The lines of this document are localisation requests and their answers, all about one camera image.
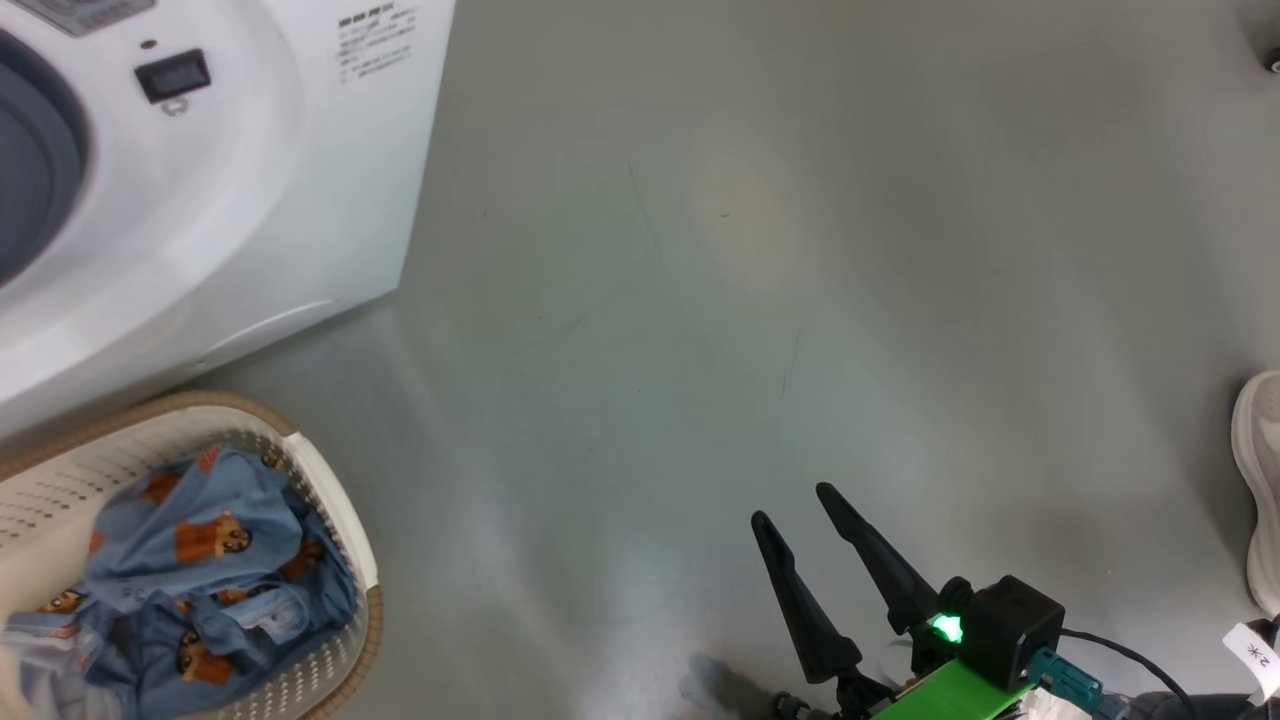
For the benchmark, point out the grey washer door gasket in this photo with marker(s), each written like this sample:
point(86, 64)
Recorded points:
point(30, 150)

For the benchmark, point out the white front-load washing machine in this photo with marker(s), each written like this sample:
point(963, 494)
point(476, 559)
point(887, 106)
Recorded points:
point(300, 200)

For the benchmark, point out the white paper tag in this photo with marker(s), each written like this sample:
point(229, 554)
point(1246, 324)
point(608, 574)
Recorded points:
point(1255, 655)

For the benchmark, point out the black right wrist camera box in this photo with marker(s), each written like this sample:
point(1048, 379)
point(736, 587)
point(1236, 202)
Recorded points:
point(1010, 625)

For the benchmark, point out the black washer door latch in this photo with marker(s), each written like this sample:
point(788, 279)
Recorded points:
point(172, 76)

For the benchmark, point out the blue bear print clothes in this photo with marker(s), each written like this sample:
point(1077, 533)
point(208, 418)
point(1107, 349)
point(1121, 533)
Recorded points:
point(200, 580)

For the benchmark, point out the cream perforated laundry basket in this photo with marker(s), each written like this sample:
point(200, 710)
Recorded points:
point(330, 500)

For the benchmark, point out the small black wheel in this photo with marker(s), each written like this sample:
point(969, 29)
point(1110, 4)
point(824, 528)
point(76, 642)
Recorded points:
point(1274, 60)

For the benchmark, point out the printed text label on washer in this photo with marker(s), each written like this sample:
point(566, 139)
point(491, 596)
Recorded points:
point(378, 42)

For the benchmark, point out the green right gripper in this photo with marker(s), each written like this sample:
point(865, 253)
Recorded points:
point(950, 695)

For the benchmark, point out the teal right camera connector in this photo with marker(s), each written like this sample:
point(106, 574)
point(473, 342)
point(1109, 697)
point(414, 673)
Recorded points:
point(1065, 682)

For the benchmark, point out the white shoe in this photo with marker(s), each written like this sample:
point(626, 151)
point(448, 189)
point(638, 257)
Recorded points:
point(1262, 480)

